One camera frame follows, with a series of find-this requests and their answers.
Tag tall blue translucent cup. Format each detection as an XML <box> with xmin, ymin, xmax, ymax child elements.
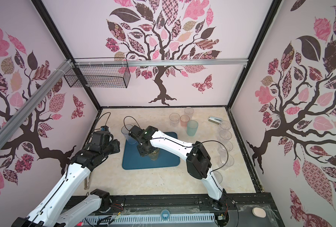
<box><xmin>121</xmin><ymin>124</ymin><xmax>137</xmax><ymax>145</ymax></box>

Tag yellow translucent glass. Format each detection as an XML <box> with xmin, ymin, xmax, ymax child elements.
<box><xmin>149</xmin><ymin>148</ymin><xmax>160</xmax><ymax>161</ymax></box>

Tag dark teal plastic tray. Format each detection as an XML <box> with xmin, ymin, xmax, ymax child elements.
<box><xmin>122</xmin><ymin>142</ymin><xmax>180</xmax><ymax>170</ymax></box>

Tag green translucent cup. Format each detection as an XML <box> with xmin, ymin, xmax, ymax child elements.
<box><xmin>187</xmin><ymin>120</ymin><xmax>199</xmax><ymax>136</ymax></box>

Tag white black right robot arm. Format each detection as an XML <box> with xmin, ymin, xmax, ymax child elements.
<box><xmin>128</xmin><ymin>125</ymin><xmax>226</xmax><ymax>210</ymax></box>

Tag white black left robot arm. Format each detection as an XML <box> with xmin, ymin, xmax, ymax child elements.
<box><xmin>12</xmin><ymin>131</ymin><xmax>120</xmax><ymax>227</ymax></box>

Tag clear cup back left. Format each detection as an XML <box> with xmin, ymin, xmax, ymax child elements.
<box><xmin>170</xmin><ymin>113</ymin><xmax>180</xmax><ymax>127</ymax></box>

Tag clear cup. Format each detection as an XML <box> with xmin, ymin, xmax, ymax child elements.
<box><xmin>218</xmin><ymin>121</ymin><xmax>231</xmax><ymax>131</ymax></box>
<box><xmin>219</xmin><ymin>141</ymin><xmax>233</xmax><ymax>152</ymax></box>
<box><xmin>184</xmin><ymin>107</ymin><xmax>194</xmax><ymax>119</ymax></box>
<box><xmin>170</xmin><ymin>113</ymin><xmax>180</xmax><ymax>127</ymax></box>
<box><xmin>217</xmin><ymin>130</ymin><xmax>232</xmax><ymax>141</ymax></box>

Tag wooden tongs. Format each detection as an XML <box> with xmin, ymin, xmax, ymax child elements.
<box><xmin>84</xmin><ymin>173</ymin><xmax>91</xmax><ymax>191</ymax></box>

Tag pink translucent cup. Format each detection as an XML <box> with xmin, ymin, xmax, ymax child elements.
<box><xmin>180</xmin><ymin>115</ymin><xmax>190</xmax><ymax>128</ymax></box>

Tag clear cup back centre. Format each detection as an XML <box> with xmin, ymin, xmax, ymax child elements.
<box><xmin>184</xmin><ymin>107</ymin><xmax>194</xmax><ymax>119</ymax></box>

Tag silver metal box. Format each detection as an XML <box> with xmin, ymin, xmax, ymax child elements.
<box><xmin>208</xmin><ymin>116</ymin><xmax>223</xmax><ymax>125</ymax></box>

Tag blue tape roll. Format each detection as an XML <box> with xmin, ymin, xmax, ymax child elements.
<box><xmin>160</xmin><ymin>209</ymin><xmax>170</xmax><ymax>221</ymax></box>

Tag clear cup right middle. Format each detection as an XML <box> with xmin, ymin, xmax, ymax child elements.
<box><xmin>217</xmin><ymin>130</ymin><xmax>232</xmax><ymax>141</ymax></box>

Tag clear cup right top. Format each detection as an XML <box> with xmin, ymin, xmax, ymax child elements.
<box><xmin>218</xmin><ymin>121</ymin><xmax>231</xmax><ymax>131</ymax></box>

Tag clear glass front right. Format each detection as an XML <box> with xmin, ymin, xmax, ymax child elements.
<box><xmin>213</xmin><ymin>171</ymin><xmax>223</xmax><ymax>184</ymax></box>

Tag clear glass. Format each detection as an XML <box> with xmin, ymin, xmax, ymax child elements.
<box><xmin>213</xmin><ymin>171</ymin><xmax>223</xmax><ymax>184</ymax></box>
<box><xmin>218</xmin><ymin>154</ymin><xmax>235</xmax><ymax>170</ymax></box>

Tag clear cup right lower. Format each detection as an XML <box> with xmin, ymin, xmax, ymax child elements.
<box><xmin>219</xmin><ymin>141</ymin><xmax>233</xmax><ymax>152</ymax></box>

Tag clear glass front left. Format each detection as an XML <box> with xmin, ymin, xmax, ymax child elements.
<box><xmin>218</xmin><ymin>154</ymin><xmax>235</xmax><ymax>170</ymax></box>

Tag beige round disc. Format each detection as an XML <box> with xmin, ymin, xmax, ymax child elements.
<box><xmin>252</xmin><ymin>207</ymin><xmax>266</xmax><ymax>218</ymax></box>

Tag black wire basket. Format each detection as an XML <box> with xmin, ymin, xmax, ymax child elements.
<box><xmin>64</xmin><ymin>57</ymin><xmax>131</xmax><ymax>89</ymax></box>

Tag aluminium rail back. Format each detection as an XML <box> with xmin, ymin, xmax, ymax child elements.
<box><xmin>74</xmin><ymin>58</ymin><xmax>248</xmax><ymax>67</ymax></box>

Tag aluminium rail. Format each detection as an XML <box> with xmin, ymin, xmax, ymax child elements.
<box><xmin>0</xmin><ymin>59</ymin><xmax>73</xmax><ymax>150</ymax></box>
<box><xmin>74</xmin><ymin>58</ymin><xmax>248</xmax><ymax>67</ymax></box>

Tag grey slotted cable duct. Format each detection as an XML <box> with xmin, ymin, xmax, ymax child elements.
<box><xmin>77</xmin><ymin>213</ymin><xmax>216</xmax><ymax>227</ymax></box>

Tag aluminium rail left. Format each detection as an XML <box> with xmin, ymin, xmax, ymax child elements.
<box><xmin>0</xmin><ymin>59</ymin><xmax>73</xmax><ymax>150</ymax></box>

